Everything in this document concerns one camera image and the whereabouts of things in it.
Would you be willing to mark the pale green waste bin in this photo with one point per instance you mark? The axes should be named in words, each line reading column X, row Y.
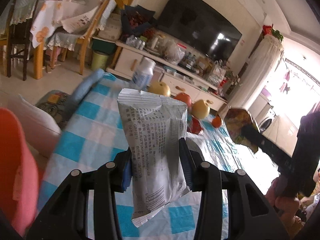
column 100, row 61

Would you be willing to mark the red artificial flowers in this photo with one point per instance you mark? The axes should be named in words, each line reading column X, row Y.
column 270, row 30

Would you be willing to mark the cream television cabinet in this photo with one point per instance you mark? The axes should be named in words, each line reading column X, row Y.
column 123, row 58

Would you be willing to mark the dark wooden chair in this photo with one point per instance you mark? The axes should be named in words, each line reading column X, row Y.
column 11, row 42

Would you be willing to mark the white refrigerator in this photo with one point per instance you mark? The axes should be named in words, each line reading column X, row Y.
column 262, row 62

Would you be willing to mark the white plastic bottle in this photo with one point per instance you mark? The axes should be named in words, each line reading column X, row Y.
column 142, row 73

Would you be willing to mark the dark wrapped flower bouquet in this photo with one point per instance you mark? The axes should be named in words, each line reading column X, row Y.
column 136, row 18

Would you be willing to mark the yellow pear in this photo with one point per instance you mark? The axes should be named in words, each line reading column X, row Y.
column 160, row 88
column 200, row 108

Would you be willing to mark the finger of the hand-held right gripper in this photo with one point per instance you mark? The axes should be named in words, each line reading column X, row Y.
column 272, row 152

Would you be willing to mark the purple plastic basin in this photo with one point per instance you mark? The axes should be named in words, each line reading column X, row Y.
column 265, row 93

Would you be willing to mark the printed gift bag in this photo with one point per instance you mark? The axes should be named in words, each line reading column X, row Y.
column 217, row 73

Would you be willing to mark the person's right hand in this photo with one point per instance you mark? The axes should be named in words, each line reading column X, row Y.
column 287, row 206

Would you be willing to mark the colourful foil snack wrapper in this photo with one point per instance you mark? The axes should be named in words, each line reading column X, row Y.
column 236, row 125

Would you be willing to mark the black television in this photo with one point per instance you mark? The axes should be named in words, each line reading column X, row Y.
column 200, row 22

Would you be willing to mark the orange print tablecloth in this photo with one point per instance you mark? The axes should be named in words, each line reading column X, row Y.
column 41, row 30

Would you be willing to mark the patterned seat cushion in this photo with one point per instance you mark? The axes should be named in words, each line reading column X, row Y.
column 53, row 102

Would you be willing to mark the orange tangerine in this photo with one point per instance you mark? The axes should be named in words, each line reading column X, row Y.
column 217, row 121

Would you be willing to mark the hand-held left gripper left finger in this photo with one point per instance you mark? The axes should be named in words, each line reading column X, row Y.
column 126, row 180

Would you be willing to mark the silver foil packet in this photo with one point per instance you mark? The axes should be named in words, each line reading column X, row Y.
column 152, row 135

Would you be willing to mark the clear plastic bag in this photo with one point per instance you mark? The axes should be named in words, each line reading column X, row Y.
column 175, row 53

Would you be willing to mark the row of small bottles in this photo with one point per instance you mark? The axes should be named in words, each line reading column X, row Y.
column 136, row 42

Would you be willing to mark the white washing machine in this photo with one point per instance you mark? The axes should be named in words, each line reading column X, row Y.
column 266, row 121

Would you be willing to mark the pink plastic basin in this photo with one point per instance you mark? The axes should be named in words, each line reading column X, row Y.
column 17, row 167

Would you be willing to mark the light wooden chair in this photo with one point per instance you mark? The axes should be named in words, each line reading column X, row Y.
column 87, row 40

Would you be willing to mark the white plastic container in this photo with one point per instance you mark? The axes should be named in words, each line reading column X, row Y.
column 37, row 127

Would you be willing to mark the red apple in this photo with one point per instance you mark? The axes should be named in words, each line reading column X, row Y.
column 183, row 98

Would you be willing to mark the blue checked plastic tablecloth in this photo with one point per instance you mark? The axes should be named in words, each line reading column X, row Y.
column 82, row 140

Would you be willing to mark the red snack bag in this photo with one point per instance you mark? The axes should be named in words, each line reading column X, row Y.
column 195, row 127

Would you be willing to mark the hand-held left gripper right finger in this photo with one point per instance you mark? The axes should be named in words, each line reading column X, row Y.
column 186, row 165

